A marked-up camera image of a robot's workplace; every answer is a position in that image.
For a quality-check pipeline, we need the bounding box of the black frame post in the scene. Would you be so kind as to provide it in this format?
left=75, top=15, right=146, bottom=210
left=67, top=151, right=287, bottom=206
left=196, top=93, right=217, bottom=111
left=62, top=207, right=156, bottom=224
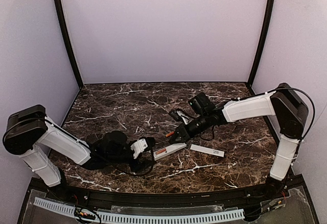
left=54, top=0, right=84, bottom=89
left=247, top=0, right=274, bottom=89

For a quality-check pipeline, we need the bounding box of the right black frame post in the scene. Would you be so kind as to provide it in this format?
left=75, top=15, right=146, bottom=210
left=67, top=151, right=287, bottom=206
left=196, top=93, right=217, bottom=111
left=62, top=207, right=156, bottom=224
left=247, top=0, right=274, bottom=89

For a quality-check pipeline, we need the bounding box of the black front table rail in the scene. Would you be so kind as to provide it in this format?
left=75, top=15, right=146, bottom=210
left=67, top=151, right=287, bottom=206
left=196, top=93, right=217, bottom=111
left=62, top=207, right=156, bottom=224
left=49, top=184, right=281, bottom=209

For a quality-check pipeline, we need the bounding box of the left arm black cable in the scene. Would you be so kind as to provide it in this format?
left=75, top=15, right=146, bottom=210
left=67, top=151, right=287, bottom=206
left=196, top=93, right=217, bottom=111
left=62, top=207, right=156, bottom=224
left=107, top=155, right=156, bottom=177

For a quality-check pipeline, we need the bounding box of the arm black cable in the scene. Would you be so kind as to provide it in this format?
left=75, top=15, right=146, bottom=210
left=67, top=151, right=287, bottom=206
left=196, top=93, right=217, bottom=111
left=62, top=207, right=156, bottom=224
left=265, top=87, right=316, bottom=143
left=107, top=155, right=156, bottom=177

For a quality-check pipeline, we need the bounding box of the white remote battery cover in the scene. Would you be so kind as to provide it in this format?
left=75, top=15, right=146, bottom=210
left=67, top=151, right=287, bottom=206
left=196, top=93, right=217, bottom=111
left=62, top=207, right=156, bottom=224
left=190, top=144, right=225, bottom=158

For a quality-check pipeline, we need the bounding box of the white remote control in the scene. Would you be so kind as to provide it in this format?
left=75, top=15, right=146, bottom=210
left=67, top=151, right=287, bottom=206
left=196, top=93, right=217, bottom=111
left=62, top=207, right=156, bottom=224
left=153, top=143, right=186, bottom=161

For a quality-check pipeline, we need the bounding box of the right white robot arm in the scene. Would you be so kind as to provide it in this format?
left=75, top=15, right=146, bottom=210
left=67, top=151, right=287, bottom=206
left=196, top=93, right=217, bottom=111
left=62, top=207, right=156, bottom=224
left=169, top=83, right=311, bottom=182

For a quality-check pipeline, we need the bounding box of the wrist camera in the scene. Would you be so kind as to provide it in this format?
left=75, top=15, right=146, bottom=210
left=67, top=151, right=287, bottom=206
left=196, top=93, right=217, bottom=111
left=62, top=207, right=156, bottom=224
left=188, top=92, right=215, bottom=115
left=130, top=137, right=155, bottom=159

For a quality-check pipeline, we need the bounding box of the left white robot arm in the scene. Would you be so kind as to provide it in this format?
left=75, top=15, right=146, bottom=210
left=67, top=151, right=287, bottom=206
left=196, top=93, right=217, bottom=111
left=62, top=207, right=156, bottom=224
left=3, top=105, right=155, bottom=188

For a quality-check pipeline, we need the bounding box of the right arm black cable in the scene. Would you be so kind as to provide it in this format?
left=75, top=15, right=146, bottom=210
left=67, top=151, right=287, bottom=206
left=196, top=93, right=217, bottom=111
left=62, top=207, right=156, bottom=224
left=265, top=87, right=316, bottom=143

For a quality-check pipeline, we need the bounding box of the white slotted cable duct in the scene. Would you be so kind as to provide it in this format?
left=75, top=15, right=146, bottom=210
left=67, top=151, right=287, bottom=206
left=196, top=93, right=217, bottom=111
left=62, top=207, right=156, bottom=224
left=33, top=197, right=244, bottom=223

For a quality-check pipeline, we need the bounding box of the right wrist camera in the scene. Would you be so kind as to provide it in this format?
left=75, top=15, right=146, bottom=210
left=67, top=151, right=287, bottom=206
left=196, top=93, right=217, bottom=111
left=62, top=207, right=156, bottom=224
left=188, top=92, right=215, bottom=115

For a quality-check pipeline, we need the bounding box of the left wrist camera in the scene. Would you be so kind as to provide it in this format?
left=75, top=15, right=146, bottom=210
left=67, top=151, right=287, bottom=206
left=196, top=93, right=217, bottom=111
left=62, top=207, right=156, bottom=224
left=130, top=137, right=155, bottom=159

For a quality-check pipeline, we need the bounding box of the left black frame post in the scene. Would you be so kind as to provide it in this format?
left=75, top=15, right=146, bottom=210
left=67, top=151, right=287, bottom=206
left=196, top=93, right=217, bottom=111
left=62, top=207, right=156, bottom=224
left=54, top=0, right=84, bottom=89

